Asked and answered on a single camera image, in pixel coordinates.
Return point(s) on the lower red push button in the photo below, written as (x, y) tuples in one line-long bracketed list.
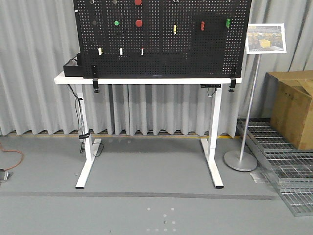
[(138, 23)]

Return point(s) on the red push button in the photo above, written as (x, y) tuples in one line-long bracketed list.
[(138, 23), (138, 2)]

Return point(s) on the upper red push button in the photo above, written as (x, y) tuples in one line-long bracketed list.
[(138, 2)]

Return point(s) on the desk height controller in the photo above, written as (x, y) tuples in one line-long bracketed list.
[(211, 86)]

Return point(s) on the white standing desk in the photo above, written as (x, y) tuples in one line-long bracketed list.
[(208, 145)]

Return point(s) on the left black clamp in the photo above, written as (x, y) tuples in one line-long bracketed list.
[(95, 79)]

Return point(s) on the black clamp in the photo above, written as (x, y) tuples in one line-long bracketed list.
[(233, 79), (95, 79)]

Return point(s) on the black perforated pegboard panel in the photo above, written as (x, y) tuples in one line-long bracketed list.
[(191, 53)]

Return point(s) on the right black clamp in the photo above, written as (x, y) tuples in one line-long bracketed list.
[(233, 79)]

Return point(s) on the black box on desk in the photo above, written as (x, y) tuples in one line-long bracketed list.
[(74, 67)]

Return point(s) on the brown cardboard box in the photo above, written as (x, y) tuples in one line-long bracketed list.
[(292, 113)]

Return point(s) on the sign stand with photo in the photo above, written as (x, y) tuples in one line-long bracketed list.
[(262, 38)]

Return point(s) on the metal floor grating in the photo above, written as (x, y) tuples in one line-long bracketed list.
[(290, 171)]

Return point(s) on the grey curtain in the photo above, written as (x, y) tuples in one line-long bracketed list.
[(37, 37)]

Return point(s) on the metal floor socket box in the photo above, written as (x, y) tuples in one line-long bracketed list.
[(5, 175)]

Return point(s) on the yellow toggle switch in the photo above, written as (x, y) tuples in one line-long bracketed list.
[(175, 29)]

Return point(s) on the red toggle switch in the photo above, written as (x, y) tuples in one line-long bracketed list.
[(202, 25)]

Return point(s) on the green toggle switch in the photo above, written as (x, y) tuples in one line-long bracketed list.
[(228, 22)]

